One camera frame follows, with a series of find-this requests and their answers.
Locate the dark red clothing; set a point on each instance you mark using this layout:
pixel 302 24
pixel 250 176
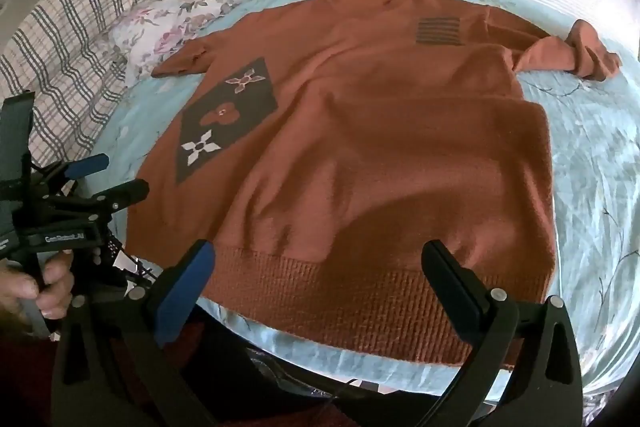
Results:
pixel 20 382

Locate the light blue floral bedsheet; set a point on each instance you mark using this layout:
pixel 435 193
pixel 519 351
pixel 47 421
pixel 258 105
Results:
pixel 590 157

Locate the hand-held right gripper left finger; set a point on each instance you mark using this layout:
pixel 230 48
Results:
pixel 184 294

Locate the pink floral white cloth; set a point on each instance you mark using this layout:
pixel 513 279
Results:
pixel 165 32

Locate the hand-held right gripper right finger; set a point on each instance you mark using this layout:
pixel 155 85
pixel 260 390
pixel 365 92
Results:
pixel 452 279

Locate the orange knit sweater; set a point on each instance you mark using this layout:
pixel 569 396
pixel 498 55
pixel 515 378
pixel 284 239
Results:
pixel 350 132

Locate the plaid checked blanket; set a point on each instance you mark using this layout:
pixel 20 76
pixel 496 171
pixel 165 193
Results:
pixel 65 32

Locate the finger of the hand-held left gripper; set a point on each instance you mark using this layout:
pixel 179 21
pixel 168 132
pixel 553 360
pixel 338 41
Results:
pixel 125 193
pixel 90 165

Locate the person's left hand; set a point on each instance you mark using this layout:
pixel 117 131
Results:
pixel 55 282

